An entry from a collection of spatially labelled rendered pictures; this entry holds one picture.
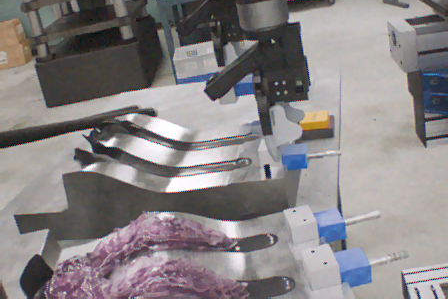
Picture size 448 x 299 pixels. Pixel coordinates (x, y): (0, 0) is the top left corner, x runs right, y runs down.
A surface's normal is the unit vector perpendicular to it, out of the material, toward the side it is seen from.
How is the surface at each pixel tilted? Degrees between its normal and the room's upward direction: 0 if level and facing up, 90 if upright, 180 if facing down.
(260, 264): 0
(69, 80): 90
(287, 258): 0
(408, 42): 90
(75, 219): 90
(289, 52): 90
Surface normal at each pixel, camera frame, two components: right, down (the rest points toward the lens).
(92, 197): -0.19, 0.39
